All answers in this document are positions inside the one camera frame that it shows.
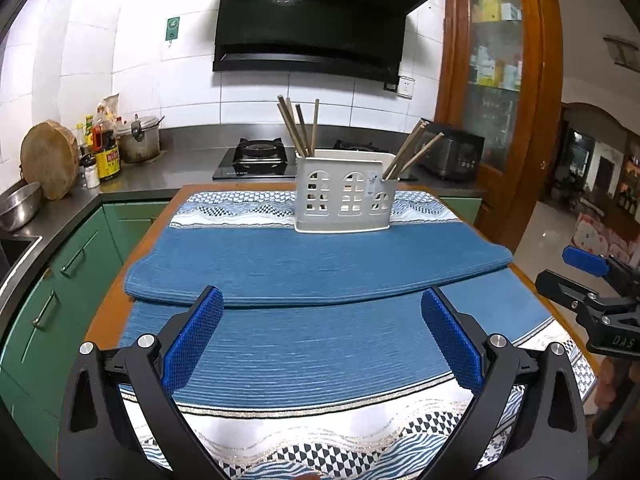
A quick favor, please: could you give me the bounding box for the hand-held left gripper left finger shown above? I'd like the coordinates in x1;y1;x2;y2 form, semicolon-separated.
57;285;236;480

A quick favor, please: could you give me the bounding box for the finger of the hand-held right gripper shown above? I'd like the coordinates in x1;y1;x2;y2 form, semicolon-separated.
562;246;640;293
536;270;601;313

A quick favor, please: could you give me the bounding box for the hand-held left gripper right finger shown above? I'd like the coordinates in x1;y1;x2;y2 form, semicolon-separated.
420;287;591;480

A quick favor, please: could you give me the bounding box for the wooden chopstick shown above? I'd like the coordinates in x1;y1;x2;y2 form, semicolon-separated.
389;121;432;180
286;98;307;157
296;104;311;157
277;95;304;157
309;99;320;157
399;133;445;180
383;120;427;180

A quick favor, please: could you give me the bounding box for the white plastic utensil holder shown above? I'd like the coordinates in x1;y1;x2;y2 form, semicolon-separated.
294;147;396;233

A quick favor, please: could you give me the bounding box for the person's right hand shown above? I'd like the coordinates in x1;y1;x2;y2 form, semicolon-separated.
597;359;640;411

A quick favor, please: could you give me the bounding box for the pink patterned bag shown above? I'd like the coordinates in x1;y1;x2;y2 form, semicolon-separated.
572;212;633;261

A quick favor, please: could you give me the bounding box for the blue white patterned tablecloth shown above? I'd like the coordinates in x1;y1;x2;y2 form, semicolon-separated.
115;190;598;480

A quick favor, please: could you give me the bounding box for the blue ribbed placemat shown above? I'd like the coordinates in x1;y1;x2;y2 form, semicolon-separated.
124;227;515;309

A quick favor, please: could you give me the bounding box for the wooden glass-door cabinet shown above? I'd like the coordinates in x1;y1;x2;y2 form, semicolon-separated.
434;0;561;256

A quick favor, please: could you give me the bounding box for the black kitchen appliance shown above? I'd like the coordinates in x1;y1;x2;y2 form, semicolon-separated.
427;121;486;181

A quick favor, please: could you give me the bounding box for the grey kitchen countertop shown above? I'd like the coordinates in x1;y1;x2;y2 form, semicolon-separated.
0;125;488;321

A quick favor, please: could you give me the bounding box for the black gas cooktop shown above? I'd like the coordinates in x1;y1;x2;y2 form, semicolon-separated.
212;137;418;182

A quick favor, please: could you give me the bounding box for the cluster of condiment bottles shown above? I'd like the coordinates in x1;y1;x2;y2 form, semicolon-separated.
75;94;123;190

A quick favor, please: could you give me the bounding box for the black kitchen sink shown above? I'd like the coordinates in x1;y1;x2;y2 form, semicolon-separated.
0;232;43;281

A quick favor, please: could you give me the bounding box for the steel cooking pot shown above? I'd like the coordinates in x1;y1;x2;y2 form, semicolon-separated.
117;115;162;163

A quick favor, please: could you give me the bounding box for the steel basin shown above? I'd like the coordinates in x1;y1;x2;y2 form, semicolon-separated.
0;181;43;232

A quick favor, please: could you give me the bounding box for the round wooden chopping block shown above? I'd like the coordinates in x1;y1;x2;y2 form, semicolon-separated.
20;120;81;202

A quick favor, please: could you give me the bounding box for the group of small boxes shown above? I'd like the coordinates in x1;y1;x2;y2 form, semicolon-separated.
470;0;525;92

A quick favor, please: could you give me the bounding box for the black range hood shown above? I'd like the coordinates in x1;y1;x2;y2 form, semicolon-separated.
212;0;437;86

